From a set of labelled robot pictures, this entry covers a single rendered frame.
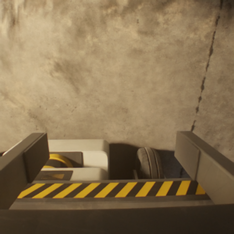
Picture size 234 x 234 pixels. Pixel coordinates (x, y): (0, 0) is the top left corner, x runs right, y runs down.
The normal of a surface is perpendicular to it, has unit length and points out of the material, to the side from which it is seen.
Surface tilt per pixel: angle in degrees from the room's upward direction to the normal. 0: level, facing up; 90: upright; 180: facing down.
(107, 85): 0
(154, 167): 52
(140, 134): 0
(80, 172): 90
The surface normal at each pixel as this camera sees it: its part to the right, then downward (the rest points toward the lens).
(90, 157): 0.03, 0.25
